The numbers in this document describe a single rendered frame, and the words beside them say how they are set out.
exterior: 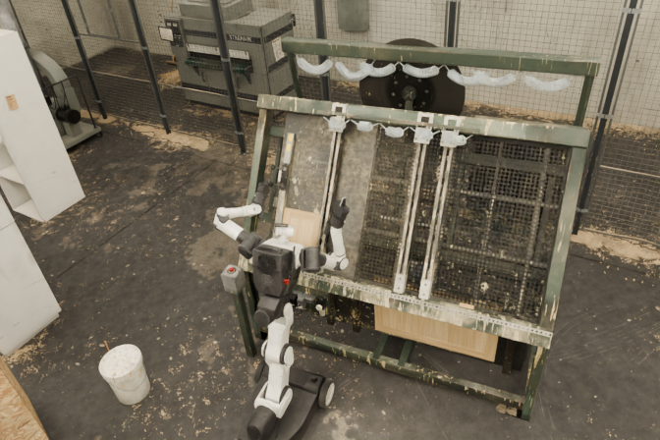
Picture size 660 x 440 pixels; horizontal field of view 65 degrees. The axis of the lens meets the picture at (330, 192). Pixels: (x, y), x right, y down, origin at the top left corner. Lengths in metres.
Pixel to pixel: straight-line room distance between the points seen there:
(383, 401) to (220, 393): 1.24
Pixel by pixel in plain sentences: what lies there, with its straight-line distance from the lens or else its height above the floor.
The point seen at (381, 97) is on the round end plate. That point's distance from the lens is 3.99.
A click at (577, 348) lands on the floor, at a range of 4.65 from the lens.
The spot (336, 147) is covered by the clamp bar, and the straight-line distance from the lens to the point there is 3.56.
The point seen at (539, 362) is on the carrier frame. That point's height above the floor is 0.63.
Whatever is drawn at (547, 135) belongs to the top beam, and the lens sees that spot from 3.31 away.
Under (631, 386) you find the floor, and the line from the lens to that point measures 4.55.
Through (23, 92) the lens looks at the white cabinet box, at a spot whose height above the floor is 1.46.
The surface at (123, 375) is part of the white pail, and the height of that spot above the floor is 0.37.
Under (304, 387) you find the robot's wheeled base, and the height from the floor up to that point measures 0.19.
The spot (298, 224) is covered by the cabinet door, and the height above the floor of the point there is 1.15.
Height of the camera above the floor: 3.42
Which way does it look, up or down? 34 degrees down
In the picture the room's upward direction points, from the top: 5 degrees counter-clockwise
